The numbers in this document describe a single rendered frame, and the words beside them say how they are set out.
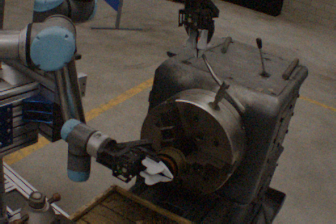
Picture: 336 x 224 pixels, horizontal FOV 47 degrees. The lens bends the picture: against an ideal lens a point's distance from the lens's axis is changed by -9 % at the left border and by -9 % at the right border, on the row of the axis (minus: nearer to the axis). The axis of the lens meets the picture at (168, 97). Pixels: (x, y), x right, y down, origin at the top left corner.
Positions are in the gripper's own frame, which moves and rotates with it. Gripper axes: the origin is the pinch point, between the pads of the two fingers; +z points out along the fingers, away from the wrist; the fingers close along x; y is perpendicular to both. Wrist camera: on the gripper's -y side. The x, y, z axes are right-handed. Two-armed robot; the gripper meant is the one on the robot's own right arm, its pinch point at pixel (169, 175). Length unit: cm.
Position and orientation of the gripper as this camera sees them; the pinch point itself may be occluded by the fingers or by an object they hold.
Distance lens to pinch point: 113.8
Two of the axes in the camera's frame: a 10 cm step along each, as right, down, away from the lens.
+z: 8.5, 3.4, -4.0
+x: 1.7, -9.0, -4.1
